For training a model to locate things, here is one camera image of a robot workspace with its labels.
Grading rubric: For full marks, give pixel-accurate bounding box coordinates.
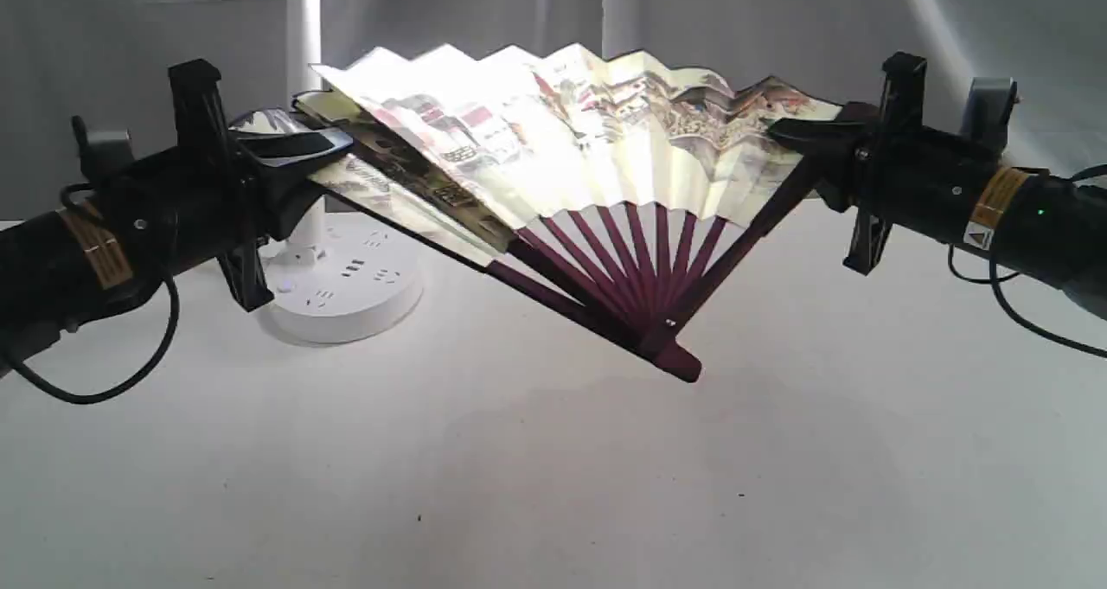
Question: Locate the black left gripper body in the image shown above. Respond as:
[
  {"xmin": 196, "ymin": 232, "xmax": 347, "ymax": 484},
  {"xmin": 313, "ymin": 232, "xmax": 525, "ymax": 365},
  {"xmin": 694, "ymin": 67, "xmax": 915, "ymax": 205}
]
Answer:
[{"xmin": 121, "ymin": 60, "xmax": 275, "ymax": 312}]

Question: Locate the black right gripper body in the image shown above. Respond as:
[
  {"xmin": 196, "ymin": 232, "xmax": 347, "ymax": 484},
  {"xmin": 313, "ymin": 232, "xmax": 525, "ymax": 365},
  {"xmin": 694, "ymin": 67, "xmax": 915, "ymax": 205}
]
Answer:
[{"xmin": 844, "ymin": 52, "xmax": 1030, "ymax": 275}]

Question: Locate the painted paper folding fan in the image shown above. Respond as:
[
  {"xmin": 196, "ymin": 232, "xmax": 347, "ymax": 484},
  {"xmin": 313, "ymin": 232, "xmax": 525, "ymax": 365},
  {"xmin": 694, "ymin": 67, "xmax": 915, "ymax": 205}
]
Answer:
[{"xmin": 229, "ymin": 42, "xmax": 879, "ymax": 384}]

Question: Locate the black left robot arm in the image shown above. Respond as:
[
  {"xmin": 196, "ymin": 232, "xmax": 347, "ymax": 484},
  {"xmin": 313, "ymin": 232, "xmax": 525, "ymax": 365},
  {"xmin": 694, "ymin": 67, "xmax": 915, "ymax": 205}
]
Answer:
[{"xmin": 1, "ymin": 60, "xmax": 353, "ymax": 359}]

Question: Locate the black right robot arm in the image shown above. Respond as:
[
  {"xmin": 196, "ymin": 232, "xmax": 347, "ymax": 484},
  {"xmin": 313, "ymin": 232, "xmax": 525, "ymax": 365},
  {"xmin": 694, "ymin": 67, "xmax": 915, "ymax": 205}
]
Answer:
[{"xmin": 770, "ymin": 52, "xmax": 1106, "ymax": 317}]

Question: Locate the white desk lamp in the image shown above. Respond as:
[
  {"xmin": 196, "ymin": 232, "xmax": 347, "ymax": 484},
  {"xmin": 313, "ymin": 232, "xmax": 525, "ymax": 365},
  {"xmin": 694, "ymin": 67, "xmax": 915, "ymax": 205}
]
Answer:
[{"xmin": 266, "ymin": 0, "xmax": 424, "ymax": 345}]

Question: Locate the grey backdrop curtain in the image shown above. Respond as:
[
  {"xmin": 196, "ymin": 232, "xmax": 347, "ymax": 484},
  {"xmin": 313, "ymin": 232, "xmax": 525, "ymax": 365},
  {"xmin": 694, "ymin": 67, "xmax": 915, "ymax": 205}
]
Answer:
[{"xmin": 1, "ymin": 0, "xmax": 1104, "ymax": 220}]

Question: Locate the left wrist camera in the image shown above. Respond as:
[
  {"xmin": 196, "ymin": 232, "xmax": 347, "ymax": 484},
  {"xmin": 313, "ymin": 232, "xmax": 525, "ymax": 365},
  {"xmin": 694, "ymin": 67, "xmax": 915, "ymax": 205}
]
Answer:
[{"xmin": 70, "ymin": 116, "xmax": 135, "ymax": 187}]

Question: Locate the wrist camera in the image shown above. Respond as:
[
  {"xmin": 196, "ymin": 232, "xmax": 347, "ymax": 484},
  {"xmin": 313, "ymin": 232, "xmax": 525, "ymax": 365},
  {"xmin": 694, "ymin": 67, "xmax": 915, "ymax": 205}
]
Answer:
[
  {"xmin": 958, "ymin": 78, "xmax": 1020, "ymax": 158},
  {"xmin": 70, "ymin": 116, "xmax": 135, "ymax": 187}
]

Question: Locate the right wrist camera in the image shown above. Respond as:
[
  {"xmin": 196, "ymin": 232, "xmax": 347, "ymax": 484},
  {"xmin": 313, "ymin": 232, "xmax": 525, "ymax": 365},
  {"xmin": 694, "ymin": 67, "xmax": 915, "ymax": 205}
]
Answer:
[{"xmin": 958, "ymin": 78, "xmax": 1020, "ymax": 158}]

